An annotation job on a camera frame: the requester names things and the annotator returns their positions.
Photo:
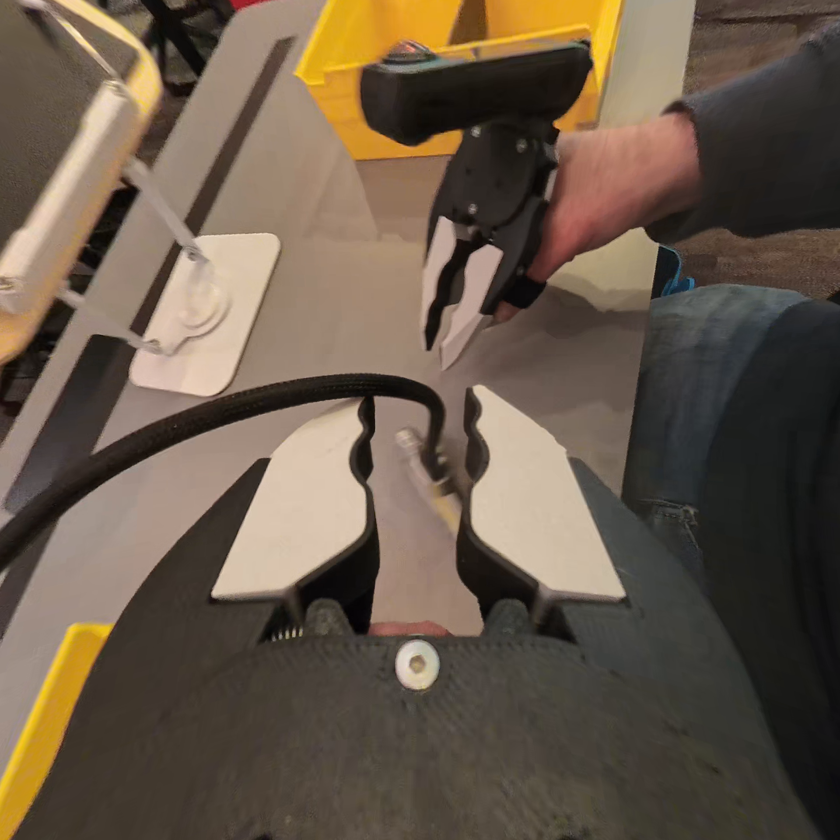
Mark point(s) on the wood-rimmed black board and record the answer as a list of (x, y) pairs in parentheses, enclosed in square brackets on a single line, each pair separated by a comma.
[(39, 98)]

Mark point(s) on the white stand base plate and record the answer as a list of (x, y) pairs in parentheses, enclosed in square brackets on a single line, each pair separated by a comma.
[(223, 295)]

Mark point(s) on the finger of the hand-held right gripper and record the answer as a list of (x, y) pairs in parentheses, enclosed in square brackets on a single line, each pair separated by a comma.
[(476, 289), (438, 275)]

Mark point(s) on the yellow plastic bin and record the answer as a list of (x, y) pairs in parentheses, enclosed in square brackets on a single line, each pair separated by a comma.
[(46, 722), (334, 46)]

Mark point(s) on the person's right forearm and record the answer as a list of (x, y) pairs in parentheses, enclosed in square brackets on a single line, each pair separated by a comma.
[(754, 131)]

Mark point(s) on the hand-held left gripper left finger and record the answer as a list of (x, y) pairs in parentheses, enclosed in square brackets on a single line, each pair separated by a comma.
[(295, 518)]

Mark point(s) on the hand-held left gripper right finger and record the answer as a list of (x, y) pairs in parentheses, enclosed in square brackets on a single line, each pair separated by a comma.
[(544, 525)]

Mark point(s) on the person's right hand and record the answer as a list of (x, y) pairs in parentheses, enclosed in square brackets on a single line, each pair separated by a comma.
[(617, 184)]

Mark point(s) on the person's legs blue jeans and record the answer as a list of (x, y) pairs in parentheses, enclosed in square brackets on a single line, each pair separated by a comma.
[(682, 394)]

